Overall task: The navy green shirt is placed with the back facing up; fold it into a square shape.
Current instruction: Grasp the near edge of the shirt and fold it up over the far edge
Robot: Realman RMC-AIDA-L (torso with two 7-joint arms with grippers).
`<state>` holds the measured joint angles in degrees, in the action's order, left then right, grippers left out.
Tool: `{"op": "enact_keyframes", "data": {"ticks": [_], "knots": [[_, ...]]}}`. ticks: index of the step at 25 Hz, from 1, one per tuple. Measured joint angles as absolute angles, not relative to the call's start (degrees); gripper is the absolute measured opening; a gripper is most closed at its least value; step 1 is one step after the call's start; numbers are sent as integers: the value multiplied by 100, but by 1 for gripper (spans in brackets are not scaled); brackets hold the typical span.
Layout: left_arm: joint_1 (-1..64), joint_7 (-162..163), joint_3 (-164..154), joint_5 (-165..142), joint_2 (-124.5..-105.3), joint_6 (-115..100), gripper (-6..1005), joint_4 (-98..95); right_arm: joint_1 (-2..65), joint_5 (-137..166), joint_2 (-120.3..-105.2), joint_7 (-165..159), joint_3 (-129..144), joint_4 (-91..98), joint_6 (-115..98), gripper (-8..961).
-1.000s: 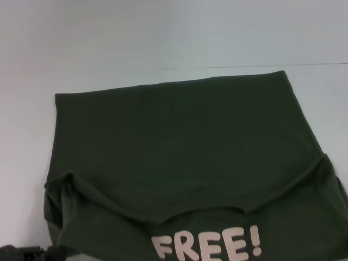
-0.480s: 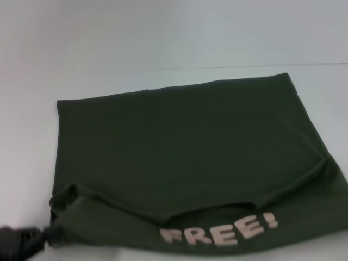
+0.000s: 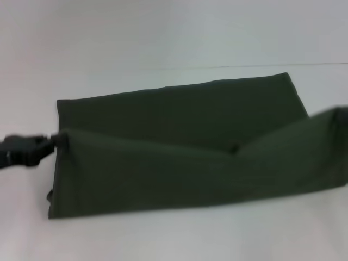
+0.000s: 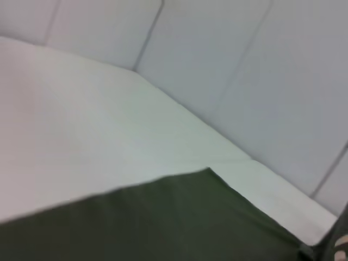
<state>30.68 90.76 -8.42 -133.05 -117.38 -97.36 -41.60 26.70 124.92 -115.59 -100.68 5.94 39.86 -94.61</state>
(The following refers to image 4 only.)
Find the dark green t-shirt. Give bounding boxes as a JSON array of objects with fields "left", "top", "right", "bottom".
[{"left": 0, "top": 167, "right": 348, "bottom": 261}]

